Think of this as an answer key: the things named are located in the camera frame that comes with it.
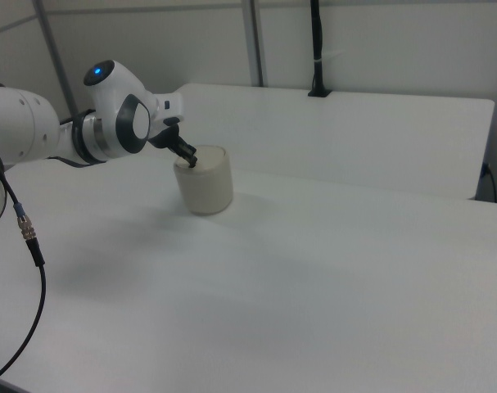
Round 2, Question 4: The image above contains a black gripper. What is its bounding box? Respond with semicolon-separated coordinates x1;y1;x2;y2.
147;124;199;170

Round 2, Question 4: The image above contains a cream cylindrical cup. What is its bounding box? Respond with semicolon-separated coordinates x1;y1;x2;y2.
173;144;236;217

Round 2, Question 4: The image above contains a white side table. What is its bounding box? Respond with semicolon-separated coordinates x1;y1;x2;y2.
149;83;496;201

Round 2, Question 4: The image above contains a white zip tie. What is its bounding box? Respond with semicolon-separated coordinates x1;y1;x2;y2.
314;50;344;65

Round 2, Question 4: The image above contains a wide grey metal frame post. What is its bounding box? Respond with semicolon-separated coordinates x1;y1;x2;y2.
242;0;270;88

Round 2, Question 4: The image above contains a thin grey metal frame post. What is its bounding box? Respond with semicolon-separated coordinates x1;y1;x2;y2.
32;0;79;120

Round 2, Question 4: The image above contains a black camera pole with cables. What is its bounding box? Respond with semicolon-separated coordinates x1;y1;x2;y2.
307;0;332;98

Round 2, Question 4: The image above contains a black arm cable with connector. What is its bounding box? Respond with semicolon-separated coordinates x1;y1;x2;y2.
0;142;49;382

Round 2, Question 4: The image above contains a black cable behind table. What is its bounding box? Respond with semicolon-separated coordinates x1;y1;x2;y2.
481;162;497;202

